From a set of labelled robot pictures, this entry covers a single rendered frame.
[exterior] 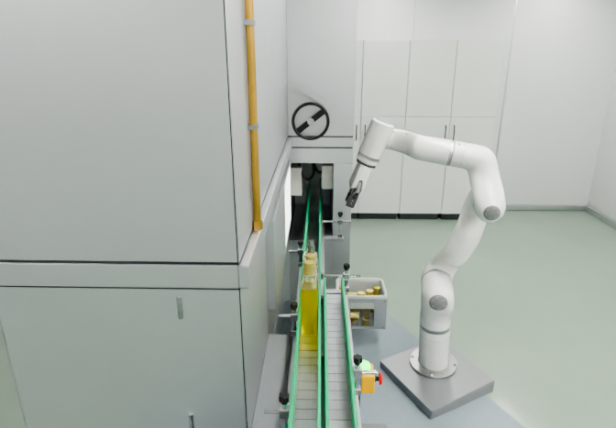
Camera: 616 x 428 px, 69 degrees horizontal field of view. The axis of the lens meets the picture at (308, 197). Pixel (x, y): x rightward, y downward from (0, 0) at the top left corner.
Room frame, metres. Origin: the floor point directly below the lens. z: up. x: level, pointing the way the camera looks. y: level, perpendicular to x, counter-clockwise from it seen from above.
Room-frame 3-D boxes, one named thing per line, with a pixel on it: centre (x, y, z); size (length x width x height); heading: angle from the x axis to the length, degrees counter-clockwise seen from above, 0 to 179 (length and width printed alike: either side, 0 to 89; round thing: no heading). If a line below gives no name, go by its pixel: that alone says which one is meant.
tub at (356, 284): (1.82, -0.24, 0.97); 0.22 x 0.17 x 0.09; 88
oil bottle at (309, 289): (1.42, 0.00, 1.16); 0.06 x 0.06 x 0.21; 88
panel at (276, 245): (1.86, 0.12, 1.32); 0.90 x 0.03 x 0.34; 178
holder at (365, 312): (1.82, -0.21, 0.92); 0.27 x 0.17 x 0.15; 88
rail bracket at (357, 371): (1.11, -0.17, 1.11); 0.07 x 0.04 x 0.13; 88
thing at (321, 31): (2.90, -0.08, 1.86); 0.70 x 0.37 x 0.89; 178
